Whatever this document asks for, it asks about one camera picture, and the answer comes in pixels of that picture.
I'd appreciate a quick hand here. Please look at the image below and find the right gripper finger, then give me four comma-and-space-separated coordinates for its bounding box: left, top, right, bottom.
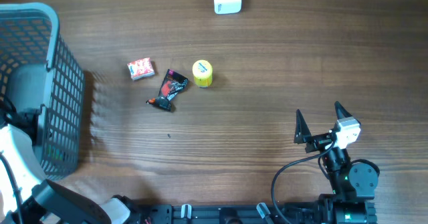
294, 109, 312, 144
334, 101, 352, 120

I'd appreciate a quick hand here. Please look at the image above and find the yellow cylindrical bottle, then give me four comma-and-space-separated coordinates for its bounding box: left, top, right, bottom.
192, 60, 213, 88

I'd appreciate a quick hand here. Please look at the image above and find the black hex wrench package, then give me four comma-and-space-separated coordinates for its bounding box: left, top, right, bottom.
146, 69, 188, 112

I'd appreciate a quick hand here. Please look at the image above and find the red white snack packet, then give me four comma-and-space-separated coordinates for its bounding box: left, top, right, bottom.
127, 58, 155, 80

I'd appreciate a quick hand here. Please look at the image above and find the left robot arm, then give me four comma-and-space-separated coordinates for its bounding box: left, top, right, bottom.
1, 94, 142, 223

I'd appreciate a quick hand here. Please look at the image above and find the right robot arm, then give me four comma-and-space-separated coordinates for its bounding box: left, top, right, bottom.
284, 102, 380, 223

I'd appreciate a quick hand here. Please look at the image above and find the grey plastic mesh basket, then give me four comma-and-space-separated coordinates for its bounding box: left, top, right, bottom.
1, 3, 85, 181

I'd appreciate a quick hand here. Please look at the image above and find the black camera cable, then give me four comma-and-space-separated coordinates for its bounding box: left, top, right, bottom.
270, 138, 337, 224

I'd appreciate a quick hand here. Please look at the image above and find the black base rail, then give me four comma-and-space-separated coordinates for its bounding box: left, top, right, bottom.
133, 203, 378, 224

